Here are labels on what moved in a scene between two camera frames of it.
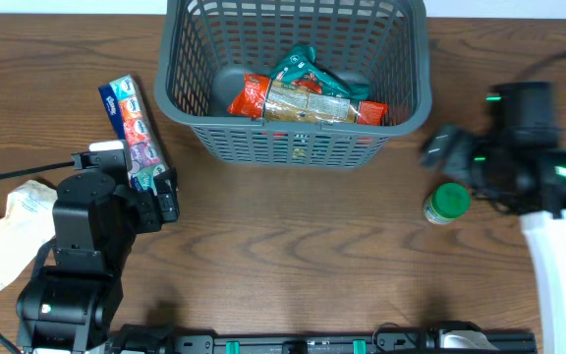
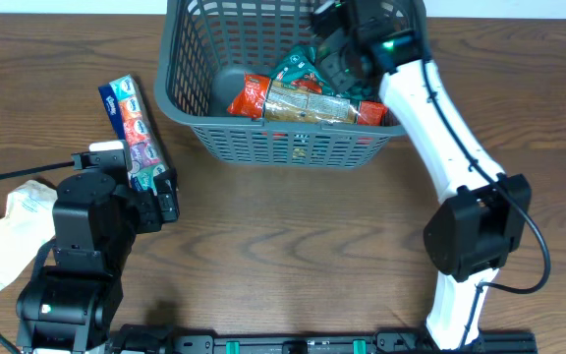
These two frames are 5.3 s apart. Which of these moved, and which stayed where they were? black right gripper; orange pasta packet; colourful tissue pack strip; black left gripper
Moved: black right gripper
Stayed: colourful tissue pack strip; orange pasta packet; black left gripper
